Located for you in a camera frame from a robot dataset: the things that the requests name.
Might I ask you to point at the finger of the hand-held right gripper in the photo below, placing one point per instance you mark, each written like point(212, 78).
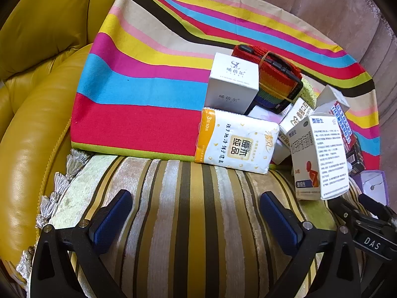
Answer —
point(377, 206)
point(341, 208)

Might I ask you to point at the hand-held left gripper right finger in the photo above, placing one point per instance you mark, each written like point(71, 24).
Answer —
point(279, 223)

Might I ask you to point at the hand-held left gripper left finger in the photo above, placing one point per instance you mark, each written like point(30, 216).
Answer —
point(114, 217)

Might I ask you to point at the purple storage box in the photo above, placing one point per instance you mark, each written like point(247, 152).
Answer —
point(372, 186)

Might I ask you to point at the black box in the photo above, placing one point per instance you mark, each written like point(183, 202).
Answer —
point(356, 161)

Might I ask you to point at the white medicine box red figure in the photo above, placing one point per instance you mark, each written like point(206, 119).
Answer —
point(316, 161)

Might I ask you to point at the small white box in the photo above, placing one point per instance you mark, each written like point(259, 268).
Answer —
point(280, 155)

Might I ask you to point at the red and blue printed box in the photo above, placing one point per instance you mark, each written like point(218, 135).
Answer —
point(339, 118)

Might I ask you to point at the white orange tissue packet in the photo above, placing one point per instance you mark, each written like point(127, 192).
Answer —
point(235, 142)

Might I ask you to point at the long white box gold print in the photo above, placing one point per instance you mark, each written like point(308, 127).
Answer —
point(297, 119)

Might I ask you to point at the green patterned small box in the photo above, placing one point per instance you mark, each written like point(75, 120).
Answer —
point(308, 91)

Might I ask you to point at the tall white box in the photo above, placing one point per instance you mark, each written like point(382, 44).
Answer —
point(231, 80)

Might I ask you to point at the silver tassel fringe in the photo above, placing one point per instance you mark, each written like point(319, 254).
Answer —
point(71, 164)

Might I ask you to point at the green gold striped plush cushion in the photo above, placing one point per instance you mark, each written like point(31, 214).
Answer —
point(192, 208)

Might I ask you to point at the colourful striped cloth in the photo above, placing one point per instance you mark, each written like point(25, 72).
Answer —
point(139, 83)

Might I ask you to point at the yellow leather sofa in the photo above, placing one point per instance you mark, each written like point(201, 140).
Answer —
point(40, 68)

